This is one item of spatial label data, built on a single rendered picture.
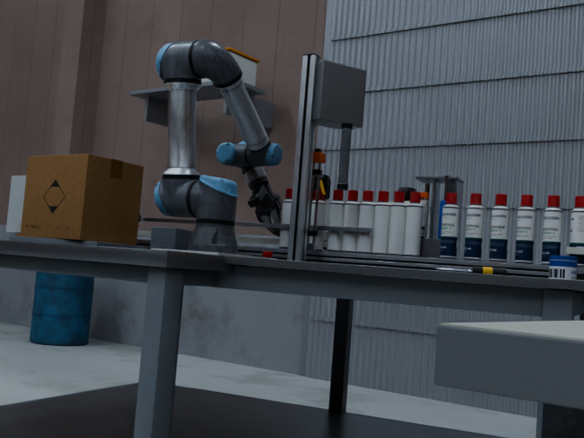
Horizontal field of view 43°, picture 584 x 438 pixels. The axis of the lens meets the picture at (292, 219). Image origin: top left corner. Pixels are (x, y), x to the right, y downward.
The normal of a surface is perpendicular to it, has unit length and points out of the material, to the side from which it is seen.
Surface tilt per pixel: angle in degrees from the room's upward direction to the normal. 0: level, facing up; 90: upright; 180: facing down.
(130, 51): 90
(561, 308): 90
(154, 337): 90
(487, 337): 90
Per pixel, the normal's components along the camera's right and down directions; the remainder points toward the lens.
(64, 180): -0.56, -0.11
